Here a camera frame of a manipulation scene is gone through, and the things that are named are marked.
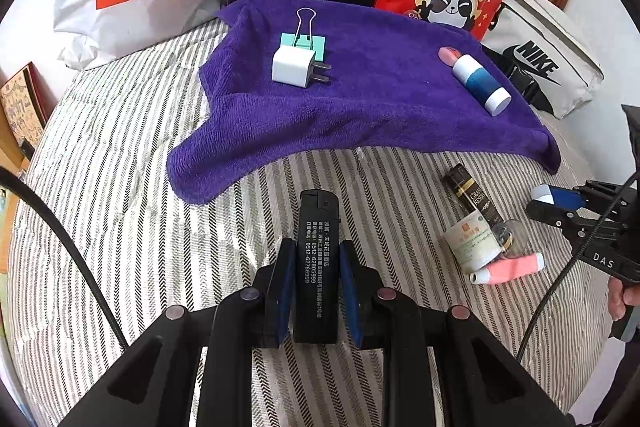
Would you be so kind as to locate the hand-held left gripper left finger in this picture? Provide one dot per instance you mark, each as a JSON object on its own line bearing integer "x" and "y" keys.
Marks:
{"x": 285, "y": 287}

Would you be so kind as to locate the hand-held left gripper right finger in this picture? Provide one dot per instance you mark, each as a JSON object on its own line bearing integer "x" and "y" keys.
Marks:
{"x": 350, "y": 297}

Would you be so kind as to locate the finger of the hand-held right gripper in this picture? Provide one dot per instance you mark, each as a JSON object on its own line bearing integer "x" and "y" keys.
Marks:
{"x": 567, "y": 198}
{"x": 552, "y": 213}

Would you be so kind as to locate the clear plastic cup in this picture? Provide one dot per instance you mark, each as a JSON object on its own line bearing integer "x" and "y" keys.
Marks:
{"x": 517, "y": 234}

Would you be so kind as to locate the black lighter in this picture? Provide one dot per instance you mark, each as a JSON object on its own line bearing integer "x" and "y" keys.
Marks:
{"x": 317, "y": 257}

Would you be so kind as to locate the pink lip balm tube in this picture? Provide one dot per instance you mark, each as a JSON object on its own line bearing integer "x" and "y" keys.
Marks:
{"x": 510, "y": 269}

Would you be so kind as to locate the small brown bottle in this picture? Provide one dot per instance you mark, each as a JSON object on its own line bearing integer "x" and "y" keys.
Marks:
{"x": 470, "y": 194}

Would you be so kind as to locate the white jar with green label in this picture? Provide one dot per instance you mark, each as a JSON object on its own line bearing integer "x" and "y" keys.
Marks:
{"x": 467, "y": 247}

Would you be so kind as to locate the white and blue bottle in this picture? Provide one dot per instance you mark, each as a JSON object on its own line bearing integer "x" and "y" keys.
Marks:
{"x": 480, "y": 84}

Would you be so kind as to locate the small jar with orange label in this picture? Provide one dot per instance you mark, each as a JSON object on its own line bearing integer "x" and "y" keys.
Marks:
{"x": 447, "y": 55}

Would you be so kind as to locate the white charger plug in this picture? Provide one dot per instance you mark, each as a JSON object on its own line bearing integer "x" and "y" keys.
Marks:
{"x": 292, "y": 67}

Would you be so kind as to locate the green binder clip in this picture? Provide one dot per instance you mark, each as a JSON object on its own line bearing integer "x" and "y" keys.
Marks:
{"x": 300, "y": 42}

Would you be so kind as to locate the person's right hand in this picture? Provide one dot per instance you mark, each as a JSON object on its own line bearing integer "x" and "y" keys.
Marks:
{"x": 622, "y": 294}

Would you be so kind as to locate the white waist bag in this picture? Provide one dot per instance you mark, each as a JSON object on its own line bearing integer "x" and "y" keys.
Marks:
{"x": 550, "y": 32}

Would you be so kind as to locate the purple towel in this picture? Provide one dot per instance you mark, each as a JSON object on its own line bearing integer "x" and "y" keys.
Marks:
{"x": 375, "y": 117}

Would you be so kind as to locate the striped quilted mattress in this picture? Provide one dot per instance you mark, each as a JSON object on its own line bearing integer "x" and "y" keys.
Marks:
{"x": 125, "y": 187}

